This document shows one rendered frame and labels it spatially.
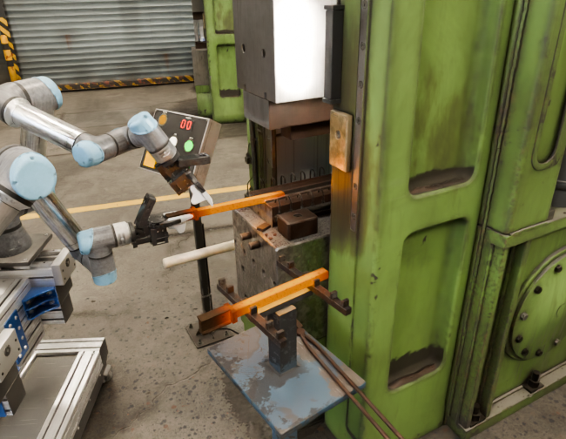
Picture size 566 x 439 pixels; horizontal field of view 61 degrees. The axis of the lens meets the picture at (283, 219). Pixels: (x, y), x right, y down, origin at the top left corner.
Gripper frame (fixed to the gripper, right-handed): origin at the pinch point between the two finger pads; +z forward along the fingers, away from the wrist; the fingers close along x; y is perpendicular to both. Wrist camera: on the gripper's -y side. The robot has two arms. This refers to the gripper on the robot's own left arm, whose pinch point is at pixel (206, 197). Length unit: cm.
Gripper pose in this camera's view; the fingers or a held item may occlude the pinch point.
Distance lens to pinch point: 165.4
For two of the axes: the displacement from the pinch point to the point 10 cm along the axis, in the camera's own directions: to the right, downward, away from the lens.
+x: 4.7, 3.8, -7.9
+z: 4.5, 6.7, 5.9
